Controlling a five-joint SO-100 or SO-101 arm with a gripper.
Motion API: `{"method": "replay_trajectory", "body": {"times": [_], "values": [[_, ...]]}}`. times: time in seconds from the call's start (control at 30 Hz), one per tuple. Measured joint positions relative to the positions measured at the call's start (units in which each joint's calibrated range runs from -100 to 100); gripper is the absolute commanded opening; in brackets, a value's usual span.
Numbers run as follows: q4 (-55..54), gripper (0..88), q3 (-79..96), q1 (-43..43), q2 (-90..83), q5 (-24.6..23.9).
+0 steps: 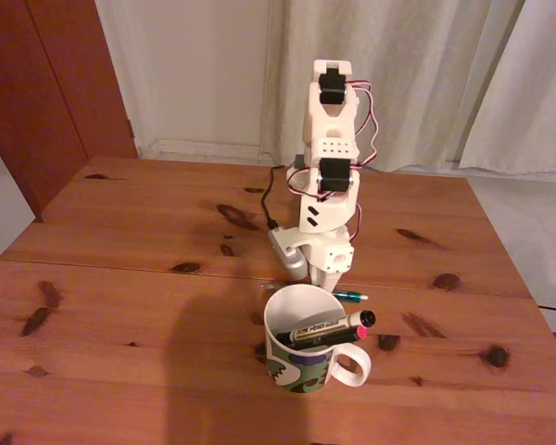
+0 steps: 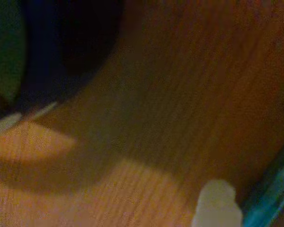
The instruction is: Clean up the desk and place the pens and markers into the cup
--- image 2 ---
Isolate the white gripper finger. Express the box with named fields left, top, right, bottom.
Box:
left=193, top=179, right=243, bottom=227

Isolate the white mug green pattern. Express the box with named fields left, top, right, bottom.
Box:
left=0, top=0, right=124, bottom=119

